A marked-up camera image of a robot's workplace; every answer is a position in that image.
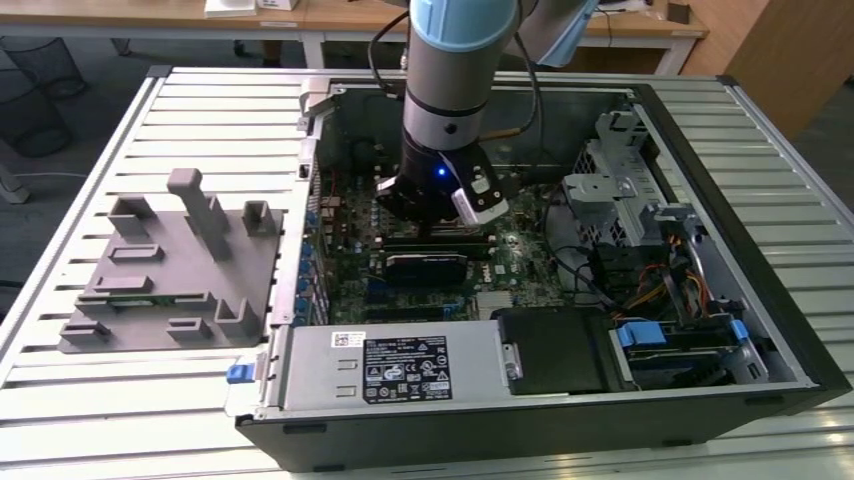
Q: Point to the blue case latch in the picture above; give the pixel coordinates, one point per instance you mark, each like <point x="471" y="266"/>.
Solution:
<point x="241" y="374"/>

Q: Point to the small black box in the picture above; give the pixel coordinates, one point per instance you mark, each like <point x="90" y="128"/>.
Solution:
<point x="678" y="12"/>

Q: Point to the black drive bay cover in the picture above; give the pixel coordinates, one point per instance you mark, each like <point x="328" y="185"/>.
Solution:
<point x="554" y="350"/>

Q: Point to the blue disk carrier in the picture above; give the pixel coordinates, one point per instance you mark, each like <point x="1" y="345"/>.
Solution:
<point x="640" y="339"/>

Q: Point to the small silver wrist camera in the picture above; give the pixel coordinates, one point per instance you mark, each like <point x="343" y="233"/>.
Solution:
<point x="387" y="189"/>

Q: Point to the silver power supply unit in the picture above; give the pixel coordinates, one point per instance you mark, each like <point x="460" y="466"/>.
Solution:
<point x="313" y="365"/>

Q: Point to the wooden cabinet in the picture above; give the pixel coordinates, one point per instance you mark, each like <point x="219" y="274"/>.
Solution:
<point x="787" y="50"/>

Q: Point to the green RAM stick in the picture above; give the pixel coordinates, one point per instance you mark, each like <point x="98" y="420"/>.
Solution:
<point x="163" y="300"/>

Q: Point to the silver drive cage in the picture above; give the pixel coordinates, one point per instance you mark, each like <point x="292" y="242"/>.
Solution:
<point x="594" y="187"/>

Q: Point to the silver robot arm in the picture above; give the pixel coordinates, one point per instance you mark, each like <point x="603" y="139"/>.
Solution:
<point x="447" y="90"/>

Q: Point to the white table leg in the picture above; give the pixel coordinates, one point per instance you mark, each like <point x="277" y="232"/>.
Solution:
<point x="13" y="185"/>

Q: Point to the grey parts rack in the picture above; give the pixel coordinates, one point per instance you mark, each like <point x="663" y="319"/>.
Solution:
<point x="187" y="280"/>

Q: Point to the black graphics card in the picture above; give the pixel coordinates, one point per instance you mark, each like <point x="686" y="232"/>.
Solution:
<point x="427" y="270"/>

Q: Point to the black RAM slot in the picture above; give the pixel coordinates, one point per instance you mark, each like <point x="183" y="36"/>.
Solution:
<point x="481" y="255"/>
<point x="433" y="250"/>
<point x="413" y="240"/>
<point x="433" y="245"/>

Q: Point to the green motherboard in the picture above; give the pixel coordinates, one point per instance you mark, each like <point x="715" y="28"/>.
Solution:
<point x="527" y="265"/>

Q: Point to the black expansion slot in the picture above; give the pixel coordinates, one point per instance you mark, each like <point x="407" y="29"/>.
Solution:
<point x="400" y="314"/>

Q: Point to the blue latch tab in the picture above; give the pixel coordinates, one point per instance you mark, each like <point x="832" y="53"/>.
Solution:
<point x="738" y="333"/>

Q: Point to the wrist camera with black bracket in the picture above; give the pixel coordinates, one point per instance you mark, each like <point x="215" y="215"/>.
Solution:
<point x="480" y="210"/>

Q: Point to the CPU socket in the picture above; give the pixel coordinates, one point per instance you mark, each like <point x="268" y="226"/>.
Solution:
<point x="460" y="232"/>

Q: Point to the white labelled box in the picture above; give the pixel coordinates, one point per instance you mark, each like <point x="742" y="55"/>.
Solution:
<point x="276" y="4"/>

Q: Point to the silver chipset heatsink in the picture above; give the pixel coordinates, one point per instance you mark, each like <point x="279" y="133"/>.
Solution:
<point x="496" y="301"/>

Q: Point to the black PC case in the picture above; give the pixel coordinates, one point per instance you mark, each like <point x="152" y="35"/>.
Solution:
<point x="467" y="445"/>

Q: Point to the black mesh wastebasket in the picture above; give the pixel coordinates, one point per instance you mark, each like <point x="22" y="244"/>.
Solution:
<point x="33" y="125"/>
<point x="46" y="65"/>

